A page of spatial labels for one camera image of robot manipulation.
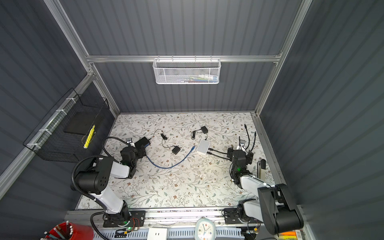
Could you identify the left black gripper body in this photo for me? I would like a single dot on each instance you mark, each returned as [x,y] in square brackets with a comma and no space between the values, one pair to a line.
[138,155]

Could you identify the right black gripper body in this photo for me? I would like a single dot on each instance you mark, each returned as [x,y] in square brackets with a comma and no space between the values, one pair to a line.
[231,152]

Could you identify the white network switch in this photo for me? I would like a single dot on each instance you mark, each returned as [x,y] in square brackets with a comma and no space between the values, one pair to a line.
[203,147]

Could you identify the small black power adapter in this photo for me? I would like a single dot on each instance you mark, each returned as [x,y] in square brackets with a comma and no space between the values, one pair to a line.
[203,130]

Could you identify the large black power adapter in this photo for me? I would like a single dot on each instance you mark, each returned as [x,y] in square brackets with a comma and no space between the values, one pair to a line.
[175,149]

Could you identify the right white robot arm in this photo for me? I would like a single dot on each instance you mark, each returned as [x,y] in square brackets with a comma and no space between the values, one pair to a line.
[273,205]

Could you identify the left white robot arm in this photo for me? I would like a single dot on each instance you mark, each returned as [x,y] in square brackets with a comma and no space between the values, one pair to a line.
[90,176]

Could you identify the grey remote-like device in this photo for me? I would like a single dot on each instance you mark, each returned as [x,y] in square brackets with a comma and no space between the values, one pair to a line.
[261,169]

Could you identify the yellow striped item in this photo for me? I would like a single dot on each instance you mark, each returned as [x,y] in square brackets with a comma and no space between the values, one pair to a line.
[89,137]

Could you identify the black box in basket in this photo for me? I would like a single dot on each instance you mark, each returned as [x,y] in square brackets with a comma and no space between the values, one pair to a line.
[81,123]

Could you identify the white desk clock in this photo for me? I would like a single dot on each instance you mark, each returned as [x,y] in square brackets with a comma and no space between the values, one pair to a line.
[205,230]

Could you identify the white power socket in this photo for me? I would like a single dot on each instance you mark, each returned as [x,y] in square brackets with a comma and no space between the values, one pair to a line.
[157,234]

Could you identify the red pen cup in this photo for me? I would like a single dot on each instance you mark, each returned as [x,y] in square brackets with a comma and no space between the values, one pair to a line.
[69,231]

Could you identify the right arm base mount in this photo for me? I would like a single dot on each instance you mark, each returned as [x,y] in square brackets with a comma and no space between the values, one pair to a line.
[232,216]

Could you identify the black wire basket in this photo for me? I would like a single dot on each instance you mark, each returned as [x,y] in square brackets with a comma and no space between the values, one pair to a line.
[48,140]

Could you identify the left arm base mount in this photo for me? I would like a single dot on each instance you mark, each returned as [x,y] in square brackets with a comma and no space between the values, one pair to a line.
[129,219]

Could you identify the white wire mesh basket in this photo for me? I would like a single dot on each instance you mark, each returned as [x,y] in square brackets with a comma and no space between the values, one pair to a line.
[187,71]

